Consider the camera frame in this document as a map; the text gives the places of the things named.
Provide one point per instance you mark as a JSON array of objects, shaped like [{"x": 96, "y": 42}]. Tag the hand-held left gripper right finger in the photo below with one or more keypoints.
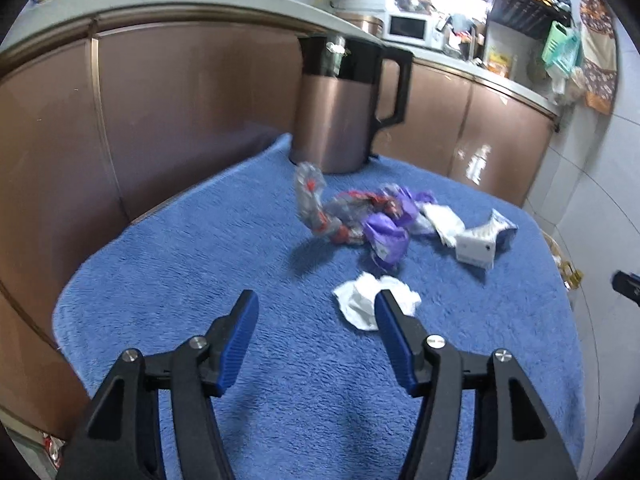
[{"x": 392, "y": 340}]

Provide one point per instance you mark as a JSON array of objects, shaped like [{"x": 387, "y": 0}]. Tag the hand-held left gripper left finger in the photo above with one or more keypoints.
[{"x": 239, "y": 340}]

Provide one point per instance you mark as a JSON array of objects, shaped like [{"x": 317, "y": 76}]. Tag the copper electric kettle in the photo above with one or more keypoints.
[{"x": 335, "y": 120}]

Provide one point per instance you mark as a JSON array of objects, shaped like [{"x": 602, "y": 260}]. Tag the green plastic basket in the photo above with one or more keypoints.
[{"x": 560, "y": 50}]

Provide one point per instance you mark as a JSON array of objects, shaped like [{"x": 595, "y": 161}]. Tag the clear red-printed plastic wrapper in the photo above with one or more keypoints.
[{"x": 312, "y": 205}]

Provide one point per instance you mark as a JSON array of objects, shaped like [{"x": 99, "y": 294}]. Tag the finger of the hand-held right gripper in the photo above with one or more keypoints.
[{"x": 627, "y": 285}]

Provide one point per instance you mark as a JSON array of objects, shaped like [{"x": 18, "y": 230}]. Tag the copper bread box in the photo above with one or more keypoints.
[{"x": 362, "y": 22}]

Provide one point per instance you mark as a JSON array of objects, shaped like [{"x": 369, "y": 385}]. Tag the large purple plastic wrapper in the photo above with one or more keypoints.
[{"x": 385, "y": 240}]

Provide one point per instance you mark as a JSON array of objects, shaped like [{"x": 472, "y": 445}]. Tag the white microwave oven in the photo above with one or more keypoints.
[{"x": 407, "y": 27}]

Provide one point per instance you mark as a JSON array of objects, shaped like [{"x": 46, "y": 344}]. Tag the blue fluffy mat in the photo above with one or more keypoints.
[{"x": 300, "y": 410}]

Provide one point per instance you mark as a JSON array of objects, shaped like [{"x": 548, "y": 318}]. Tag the small purple plastic wrapper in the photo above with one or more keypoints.
[{"x": 407, "y": 205}]

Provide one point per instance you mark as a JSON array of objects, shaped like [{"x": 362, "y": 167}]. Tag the blue and white packet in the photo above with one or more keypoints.
[{"x": 505, "y": 230}]

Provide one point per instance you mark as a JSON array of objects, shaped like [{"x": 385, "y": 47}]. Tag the large white tissue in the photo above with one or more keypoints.
[{"x": 357, "y": 300}]

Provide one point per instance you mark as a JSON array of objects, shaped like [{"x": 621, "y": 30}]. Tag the brown patterned cloth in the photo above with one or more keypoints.
[{"x": 600, "y": 45}]

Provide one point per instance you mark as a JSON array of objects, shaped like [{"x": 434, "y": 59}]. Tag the yellow packet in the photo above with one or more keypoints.
[{"x": 500, "y": 62}]

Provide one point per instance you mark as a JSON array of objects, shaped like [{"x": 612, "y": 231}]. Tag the small white carton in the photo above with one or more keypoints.
[{"x": 475, "y": 247}]

